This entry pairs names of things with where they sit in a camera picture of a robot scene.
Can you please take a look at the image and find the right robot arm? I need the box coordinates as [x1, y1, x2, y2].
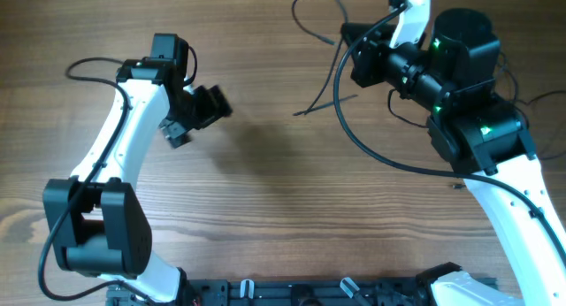
[340, 3, 565, 305]

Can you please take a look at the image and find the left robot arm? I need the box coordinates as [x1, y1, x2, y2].
[37, 34, 232, 305]

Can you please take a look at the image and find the left camera cable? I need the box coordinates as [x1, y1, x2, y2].
[37, 57, 147, 302]

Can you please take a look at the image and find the camera cable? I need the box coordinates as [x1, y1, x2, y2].
[37, 57, 147, 302]
[332, 3, 566, 267]

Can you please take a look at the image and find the right camera cable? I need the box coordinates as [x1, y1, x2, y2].
[332, 3, 566, 267]

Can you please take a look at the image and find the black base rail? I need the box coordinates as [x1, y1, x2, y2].
[104, 277, 501, 306]

